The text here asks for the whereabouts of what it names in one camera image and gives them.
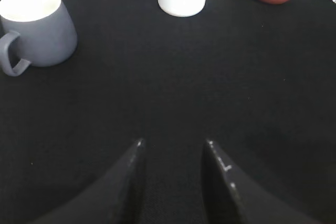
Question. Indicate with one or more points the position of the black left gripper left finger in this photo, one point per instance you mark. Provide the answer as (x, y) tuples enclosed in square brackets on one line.
[(116, 197)]

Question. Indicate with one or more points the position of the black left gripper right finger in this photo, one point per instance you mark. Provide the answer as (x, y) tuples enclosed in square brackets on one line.
[(230, 196)]

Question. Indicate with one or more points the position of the grey ceramic mug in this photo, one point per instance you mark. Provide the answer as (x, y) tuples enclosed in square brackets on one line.
[(38, 33)]

